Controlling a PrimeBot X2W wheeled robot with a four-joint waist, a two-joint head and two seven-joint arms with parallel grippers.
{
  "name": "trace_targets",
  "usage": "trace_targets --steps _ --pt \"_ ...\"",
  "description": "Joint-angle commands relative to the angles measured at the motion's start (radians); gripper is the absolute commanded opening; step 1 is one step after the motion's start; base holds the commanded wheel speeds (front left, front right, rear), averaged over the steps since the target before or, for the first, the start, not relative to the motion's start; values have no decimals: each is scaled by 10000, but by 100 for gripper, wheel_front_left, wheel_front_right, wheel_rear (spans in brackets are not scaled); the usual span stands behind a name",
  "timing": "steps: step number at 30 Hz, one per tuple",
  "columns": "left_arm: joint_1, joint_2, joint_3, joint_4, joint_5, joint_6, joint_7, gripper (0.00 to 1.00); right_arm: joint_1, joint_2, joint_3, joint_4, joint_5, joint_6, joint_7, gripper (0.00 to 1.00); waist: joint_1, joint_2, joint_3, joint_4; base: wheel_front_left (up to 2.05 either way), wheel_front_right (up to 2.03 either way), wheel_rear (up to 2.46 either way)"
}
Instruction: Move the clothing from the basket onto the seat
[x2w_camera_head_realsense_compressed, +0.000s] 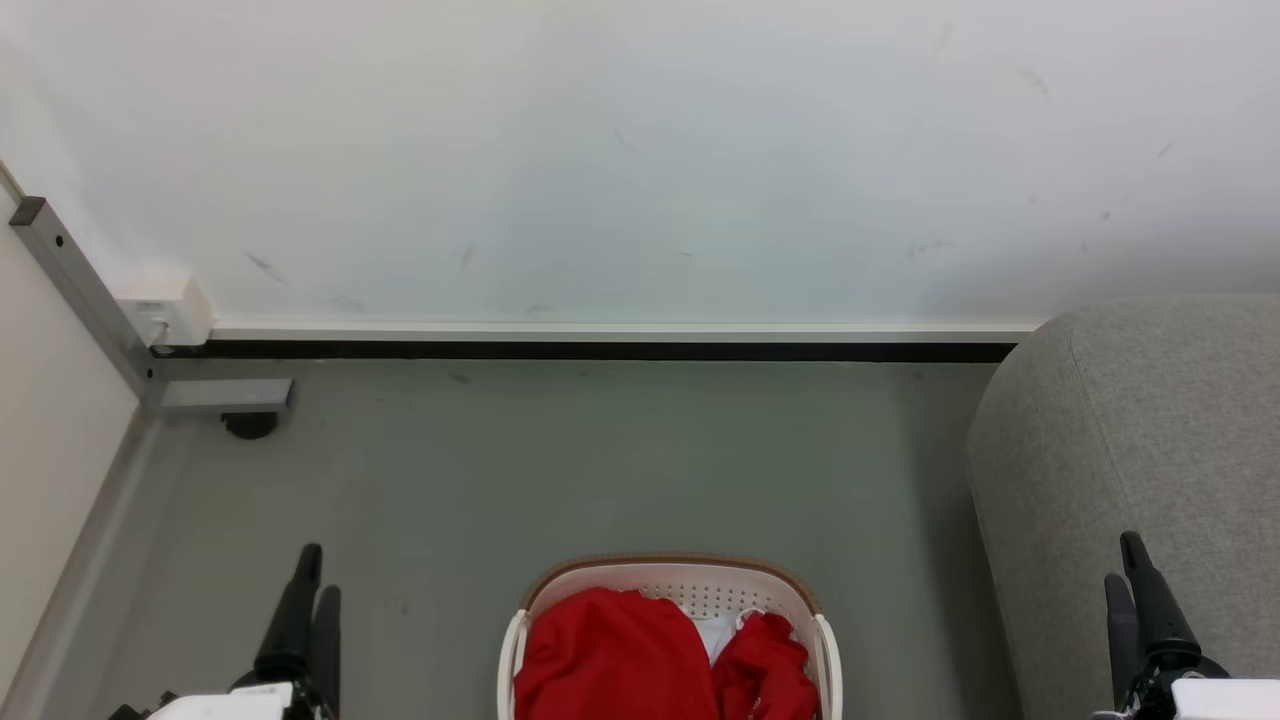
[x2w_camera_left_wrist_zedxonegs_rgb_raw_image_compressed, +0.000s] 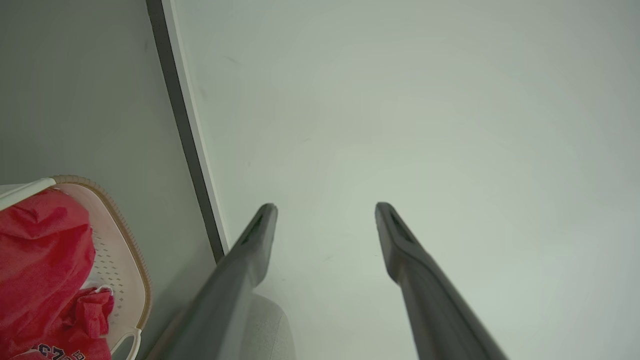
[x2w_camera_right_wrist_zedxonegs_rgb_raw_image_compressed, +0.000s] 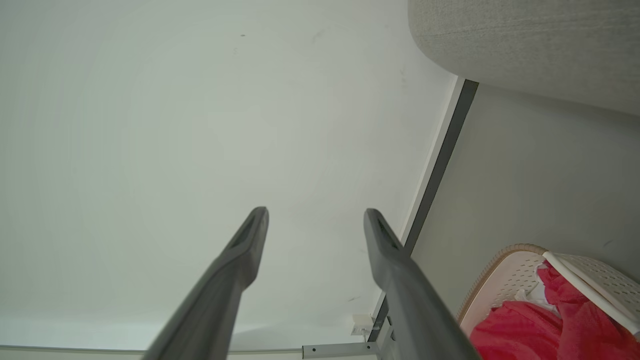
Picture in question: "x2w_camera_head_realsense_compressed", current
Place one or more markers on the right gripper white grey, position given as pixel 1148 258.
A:
pixel 1220 695

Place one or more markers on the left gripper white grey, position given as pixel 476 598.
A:
pixel 225 704

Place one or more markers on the red jersey black lettering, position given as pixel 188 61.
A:
pixel 610 655

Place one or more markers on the red sweatshirt letter print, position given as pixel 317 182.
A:
pixel 765 670

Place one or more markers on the white cloth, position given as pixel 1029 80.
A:
pixel 718 633

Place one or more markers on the white laundry basket brown rim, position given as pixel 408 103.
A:
pixel 700 585

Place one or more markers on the grey fabric sofa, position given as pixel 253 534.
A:
pixel 1150 430

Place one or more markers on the beige partition panel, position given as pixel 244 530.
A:
pixel 50 440

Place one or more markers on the black round frame foot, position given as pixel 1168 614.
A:
pixel 250 425

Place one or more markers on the white wall socket box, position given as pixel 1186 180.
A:
pixel 175 312

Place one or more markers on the aluminium profile frame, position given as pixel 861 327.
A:
pixel 90 295

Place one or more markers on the white wall baseboard strip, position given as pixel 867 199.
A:
pixel 620 331

